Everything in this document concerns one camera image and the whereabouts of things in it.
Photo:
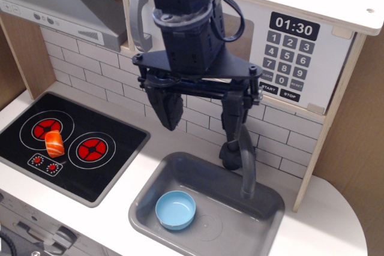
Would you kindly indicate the black toy stovetop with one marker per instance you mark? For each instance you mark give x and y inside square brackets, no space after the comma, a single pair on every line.
[98,149]

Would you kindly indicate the white toy microwave door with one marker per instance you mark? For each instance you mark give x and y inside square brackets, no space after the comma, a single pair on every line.
[300,58]

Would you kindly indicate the light blue bowl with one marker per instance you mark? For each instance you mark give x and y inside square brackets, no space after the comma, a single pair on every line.
[175,210]

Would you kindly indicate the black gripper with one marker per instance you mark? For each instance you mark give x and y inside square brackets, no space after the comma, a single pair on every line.
[196,62]

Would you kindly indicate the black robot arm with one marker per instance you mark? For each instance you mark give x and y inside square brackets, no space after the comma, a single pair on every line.
[195,61]

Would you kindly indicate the orange salmon sushi toy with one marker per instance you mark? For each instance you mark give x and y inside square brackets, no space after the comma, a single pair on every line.
[54,144]

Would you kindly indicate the grey range hood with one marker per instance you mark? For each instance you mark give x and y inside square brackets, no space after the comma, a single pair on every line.
[100,22]

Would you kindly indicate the dark grey faucet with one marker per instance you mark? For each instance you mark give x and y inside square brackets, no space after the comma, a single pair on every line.
[240,154]

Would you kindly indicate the grey toy sink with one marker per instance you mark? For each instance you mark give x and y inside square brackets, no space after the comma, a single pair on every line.
[225,223]

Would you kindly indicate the grey oven front panel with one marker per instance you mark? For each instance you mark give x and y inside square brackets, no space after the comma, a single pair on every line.
[52,236]

